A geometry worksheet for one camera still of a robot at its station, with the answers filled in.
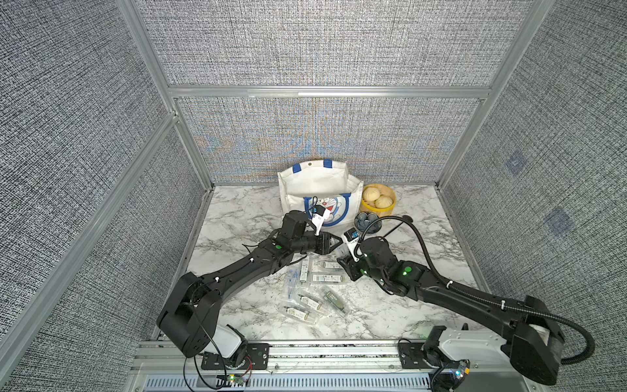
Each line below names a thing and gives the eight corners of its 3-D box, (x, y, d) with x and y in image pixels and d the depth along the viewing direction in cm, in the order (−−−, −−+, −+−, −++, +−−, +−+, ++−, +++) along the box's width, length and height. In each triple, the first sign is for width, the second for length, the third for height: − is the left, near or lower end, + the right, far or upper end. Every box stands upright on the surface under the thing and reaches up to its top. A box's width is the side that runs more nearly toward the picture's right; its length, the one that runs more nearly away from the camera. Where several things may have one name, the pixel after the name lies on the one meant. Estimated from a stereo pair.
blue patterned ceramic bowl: (355, 233, 103) (356, 227, 100) (353, 218, 108) (354, 211, 105) (380, 233, 103) (383, 227, 100) (377, 218, 108) (379, 211, 105)
